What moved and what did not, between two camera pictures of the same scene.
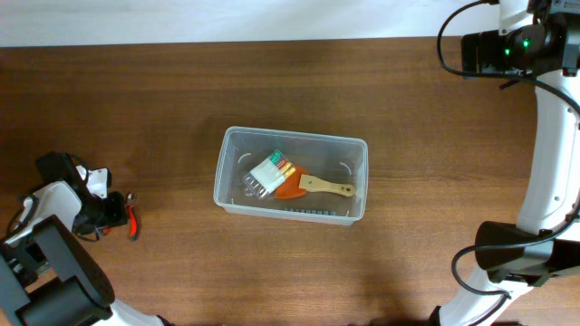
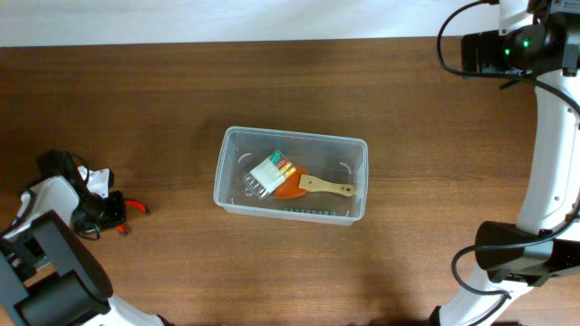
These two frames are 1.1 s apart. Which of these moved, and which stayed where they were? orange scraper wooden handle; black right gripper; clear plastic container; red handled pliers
Moved: red handled pliers
Stayed: clear plastic container; orange scraper wooden handle; black right gripper
